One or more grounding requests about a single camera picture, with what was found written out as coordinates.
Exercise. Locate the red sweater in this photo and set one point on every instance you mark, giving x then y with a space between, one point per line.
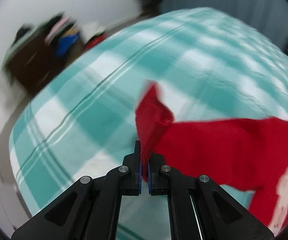
247 154

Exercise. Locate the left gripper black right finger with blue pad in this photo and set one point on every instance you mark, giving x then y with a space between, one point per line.
199 208

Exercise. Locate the teal white plaid bedspread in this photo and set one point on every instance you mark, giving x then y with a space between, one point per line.
209 65

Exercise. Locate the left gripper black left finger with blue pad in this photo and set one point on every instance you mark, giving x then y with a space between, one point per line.
89 208

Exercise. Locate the pile of clothes on cabinet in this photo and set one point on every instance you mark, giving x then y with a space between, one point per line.
59 33

